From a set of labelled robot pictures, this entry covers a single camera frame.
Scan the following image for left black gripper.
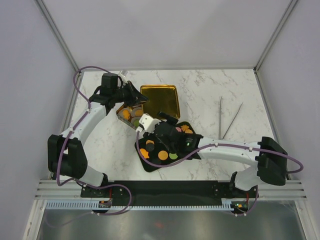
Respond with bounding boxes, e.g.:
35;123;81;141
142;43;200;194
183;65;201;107
112;81;148;108

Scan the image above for orange round cookie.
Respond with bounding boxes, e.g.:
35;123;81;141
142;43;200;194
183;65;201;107
131;109;143;117
158;150;169;161

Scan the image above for orange fish cookie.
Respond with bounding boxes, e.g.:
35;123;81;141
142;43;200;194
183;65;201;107
122;109;131;120
138;148;150;161

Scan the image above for square cookie tin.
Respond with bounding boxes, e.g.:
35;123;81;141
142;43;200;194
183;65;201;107
116;104;144;130

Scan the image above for gold tin lid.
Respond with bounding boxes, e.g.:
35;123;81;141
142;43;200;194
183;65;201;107
140;84;181;120

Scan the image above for green cookie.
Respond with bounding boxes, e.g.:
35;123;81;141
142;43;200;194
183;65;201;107
169;153;178;160
133;120;140;127

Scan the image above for metal tongs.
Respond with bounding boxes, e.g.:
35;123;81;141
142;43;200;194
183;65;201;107
218;96;244;140

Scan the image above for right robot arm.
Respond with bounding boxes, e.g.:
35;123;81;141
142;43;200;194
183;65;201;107
153;119;287;198

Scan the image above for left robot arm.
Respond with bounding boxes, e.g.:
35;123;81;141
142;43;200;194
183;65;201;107
47;72;149;197

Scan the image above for orange flower cookie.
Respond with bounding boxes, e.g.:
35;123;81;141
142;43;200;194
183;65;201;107
180;124;189;132

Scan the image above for orange leaf cookie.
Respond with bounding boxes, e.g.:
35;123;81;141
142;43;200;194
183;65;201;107
185;129;193;134

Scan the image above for black sandwich cookie upper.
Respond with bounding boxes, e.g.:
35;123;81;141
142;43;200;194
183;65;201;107
145;142;155;152

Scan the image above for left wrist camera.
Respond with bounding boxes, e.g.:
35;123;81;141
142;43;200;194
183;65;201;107
118;70;128;78

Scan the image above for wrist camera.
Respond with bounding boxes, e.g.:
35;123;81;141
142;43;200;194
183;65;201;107
135;113;161;133
118;70;128;78

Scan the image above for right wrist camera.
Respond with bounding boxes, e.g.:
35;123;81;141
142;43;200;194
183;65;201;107
135;113;161;133

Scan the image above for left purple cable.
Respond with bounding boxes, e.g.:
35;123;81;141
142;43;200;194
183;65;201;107
56;66;132;187

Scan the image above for purple cable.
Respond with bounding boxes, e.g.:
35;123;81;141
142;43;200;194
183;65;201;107
56;66;132;187
136;129;305;175

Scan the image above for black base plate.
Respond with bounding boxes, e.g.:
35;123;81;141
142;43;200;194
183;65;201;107
80;180;257;206

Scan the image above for white cable duct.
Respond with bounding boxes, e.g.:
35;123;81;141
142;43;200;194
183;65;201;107
45;199;234;211

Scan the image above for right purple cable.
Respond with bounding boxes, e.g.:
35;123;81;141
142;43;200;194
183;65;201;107
136;129;305;175

